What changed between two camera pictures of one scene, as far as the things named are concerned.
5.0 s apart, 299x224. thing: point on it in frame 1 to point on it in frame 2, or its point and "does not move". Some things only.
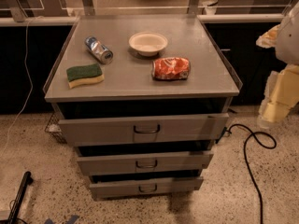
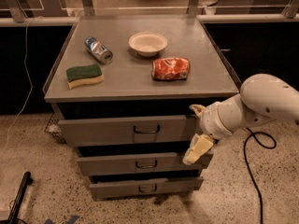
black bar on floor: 26,181 does not move
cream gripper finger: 269,38 to 197,109
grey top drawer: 144,130 does not move
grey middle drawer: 144,162 does not move
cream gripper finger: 281,95 to 200,145
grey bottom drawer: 115,189 does not move
